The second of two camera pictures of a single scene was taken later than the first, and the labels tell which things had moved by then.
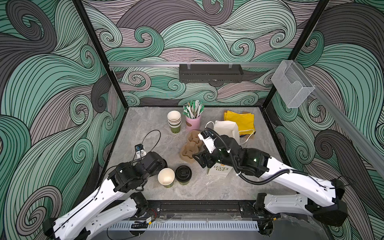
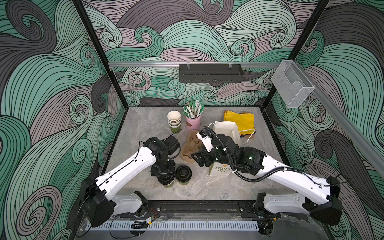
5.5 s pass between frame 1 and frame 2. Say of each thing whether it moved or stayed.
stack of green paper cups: stayed
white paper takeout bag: stayed
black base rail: stayed
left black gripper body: moved
